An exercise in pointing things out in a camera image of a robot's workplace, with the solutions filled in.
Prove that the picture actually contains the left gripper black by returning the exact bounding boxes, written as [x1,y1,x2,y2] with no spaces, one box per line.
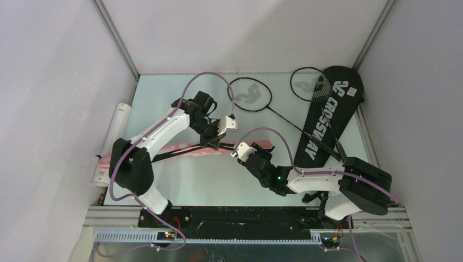
[191,117,226,151]

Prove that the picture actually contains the white shuttlecock tube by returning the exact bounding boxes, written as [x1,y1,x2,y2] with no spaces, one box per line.
[92,103,131,188]

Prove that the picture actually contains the pink SPORT racket bag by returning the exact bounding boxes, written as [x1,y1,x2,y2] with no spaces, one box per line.
[97,140,274,170]

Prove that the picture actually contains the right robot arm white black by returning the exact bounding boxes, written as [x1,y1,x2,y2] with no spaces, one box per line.
[231,142,396,228]

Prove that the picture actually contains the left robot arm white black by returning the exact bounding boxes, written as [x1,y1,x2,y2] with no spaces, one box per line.
[108,91,238,228]

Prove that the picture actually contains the black racket left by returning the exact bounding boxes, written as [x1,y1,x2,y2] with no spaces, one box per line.
[227,78,342,162]

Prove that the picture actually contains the black racket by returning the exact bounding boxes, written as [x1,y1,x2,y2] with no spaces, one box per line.
[227,78,342,162]
[290,67,347,163]

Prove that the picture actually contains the black racket bag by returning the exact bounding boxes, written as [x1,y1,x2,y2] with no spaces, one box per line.
[294,65,364,168]

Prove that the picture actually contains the right controller board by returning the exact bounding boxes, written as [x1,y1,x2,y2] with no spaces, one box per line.
[321,237,342,249]

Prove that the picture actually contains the controller board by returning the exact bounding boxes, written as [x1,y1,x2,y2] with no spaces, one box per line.
[156,231,176,241]
[321,237,342,249]

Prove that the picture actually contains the black racket right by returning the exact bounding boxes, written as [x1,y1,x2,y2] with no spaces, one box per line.
[290,67,347,163]

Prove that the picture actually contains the left controller board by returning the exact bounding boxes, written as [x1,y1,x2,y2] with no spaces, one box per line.
[156,231,176,241]

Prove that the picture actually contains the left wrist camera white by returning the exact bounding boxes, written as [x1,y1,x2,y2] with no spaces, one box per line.
[218,115,238,135]

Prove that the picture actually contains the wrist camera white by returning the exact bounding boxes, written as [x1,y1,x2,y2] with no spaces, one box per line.
[218,115,238,135]
[230,142,257,162]

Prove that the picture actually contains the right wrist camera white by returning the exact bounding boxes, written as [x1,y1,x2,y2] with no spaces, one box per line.
[230,142,257,162]

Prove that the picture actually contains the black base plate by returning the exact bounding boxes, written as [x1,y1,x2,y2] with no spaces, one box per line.
[161,206,349,241]

